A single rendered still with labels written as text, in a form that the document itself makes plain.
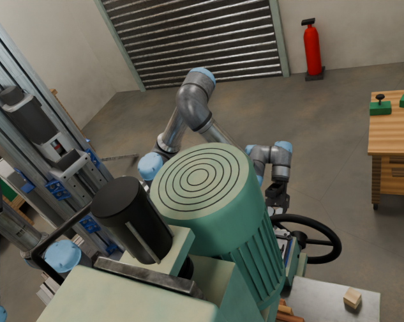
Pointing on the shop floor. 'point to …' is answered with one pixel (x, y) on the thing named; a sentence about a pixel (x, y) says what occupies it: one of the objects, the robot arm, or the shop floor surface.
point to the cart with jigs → (392, 143)
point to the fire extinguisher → (313, 52)
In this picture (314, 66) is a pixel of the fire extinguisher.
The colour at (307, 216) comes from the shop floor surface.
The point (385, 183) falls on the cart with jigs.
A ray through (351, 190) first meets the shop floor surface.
